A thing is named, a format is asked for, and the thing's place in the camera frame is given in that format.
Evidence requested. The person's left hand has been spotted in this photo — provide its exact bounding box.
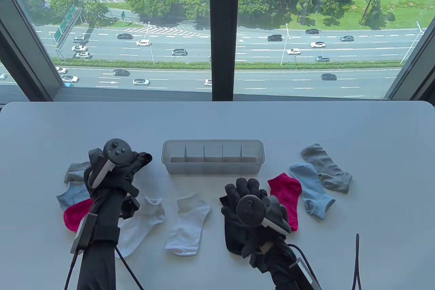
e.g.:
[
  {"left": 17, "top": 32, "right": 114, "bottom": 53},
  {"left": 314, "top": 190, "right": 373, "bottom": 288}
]
[{"left": 83, "top": 149, "right": 140, "bottom": 199}]

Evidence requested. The person's right hand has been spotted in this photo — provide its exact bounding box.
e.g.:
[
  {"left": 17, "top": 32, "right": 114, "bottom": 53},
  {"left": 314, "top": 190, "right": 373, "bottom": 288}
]
[{"left": 219, "top": 178, "right": 292, "bottom": 264}]

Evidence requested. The grey hand controller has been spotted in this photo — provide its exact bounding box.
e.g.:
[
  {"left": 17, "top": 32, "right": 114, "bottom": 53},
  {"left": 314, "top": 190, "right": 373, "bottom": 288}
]
[
  {"left": 89, "top": 138, "right": 134, "bottom": 188},
  {"left": 236, "top": 195, "right": 292, "bottom": 236}
]

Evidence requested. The grey sock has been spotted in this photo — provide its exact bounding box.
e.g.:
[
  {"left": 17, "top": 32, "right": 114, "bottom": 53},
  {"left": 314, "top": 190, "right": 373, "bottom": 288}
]
[
  {"left": 64, "top": 162, "right": 91, "bottom": 183},
  {"left": 300, "top": 143, "right": 353, "bottom": 193}
]

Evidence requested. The light blue sock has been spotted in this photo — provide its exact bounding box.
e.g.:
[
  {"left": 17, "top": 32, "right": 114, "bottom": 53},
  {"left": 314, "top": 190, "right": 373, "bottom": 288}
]
[
  {"left": 289, "top": 163, "right": 336, "bottom": 220},
  {"left": 56, "top": 181, "right": 90, "bottom": 211}
]

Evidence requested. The white sock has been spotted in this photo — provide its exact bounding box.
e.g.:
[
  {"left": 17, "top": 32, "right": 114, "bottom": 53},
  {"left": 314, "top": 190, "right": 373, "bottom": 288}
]
[
  {"left": 165, "top": 194, "right": 211, "bottom": 256},
  {"left": 114, "top": 196, "right": 166, "bottom": 258}
]

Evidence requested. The black right forearm module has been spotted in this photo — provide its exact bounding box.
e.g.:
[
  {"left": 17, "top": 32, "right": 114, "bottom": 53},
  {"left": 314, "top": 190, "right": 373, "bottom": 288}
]
[{"left": 291, "top": 258, "right": 321, "bottom": 290}]

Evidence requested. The black left forearm module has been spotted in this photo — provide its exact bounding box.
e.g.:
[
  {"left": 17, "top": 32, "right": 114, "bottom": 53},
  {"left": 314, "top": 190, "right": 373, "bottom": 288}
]
[{"left": 70, "top": 213, "right": 99, "bottom": 255}]

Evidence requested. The clear plastic divided organizer box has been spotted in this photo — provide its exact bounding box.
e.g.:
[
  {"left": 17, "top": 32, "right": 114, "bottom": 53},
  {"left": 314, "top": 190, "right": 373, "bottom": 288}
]
[{"left": 161, "top": 139, "right": 265, "bottom": 175}]

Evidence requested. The green road sign gantry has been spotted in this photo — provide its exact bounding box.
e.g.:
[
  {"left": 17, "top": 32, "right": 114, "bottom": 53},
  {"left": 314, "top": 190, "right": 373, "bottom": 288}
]
[{"left": 53, "top": 4, "right": 84, "bottom": 63}]

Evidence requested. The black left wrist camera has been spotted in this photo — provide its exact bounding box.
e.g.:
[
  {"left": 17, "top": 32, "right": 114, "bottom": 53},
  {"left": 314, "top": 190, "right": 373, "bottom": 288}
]
[{"left": 119, "top": 195, "right": 140, "bottom": 220}]

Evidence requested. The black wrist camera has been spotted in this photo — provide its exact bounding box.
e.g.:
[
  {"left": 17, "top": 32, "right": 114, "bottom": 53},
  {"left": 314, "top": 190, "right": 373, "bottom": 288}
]
[
  {"left": 119, "top": 195, "right": 140, "bottom": 220},
  {"left": 250, "top": 249, "right": 269, "bottom": 272}
]

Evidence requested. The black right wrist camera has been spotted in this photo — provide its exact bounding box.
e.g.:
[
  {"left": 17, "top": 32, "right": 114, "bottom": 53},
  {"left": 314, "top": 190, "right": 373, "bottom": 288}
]
[{"left": 250, "top": 249, "right": 269, "bottom": 272}]

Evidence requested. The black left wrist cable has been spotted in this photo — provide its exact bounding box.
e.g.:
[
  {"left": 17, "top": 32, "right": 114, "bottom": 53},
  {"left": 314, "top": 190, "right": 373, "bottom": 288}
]
[{"left": 65, "top": 248, "right": 145, "bottom": 290}]

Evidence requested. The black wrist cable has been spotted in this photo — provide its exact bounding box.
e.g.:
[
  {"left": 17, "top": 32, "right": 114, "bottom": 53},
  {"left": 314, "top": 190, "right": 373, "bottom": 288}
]
[
  {"left": 287, "top": 243, "right": 320, "bottom": 284},
  {"left": 65, "top": 248, "right": 145, "bottom": 290}
]

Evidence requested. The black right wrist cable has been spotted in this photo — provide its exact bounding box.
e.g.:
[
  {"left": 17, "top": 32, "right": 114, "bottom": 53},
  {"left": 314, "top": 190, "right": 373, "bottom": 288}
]
[{"left": 287, "top": 243, "right": 320, "bottom": 284}]

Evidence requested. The dark window frame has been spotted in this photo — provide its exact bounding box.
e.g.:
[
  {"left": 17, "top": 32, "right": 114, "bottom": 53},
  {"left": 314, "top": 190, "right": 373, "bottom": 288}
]
[{"left": 0, "top": 0, "right": 435, "bottom": 102}]

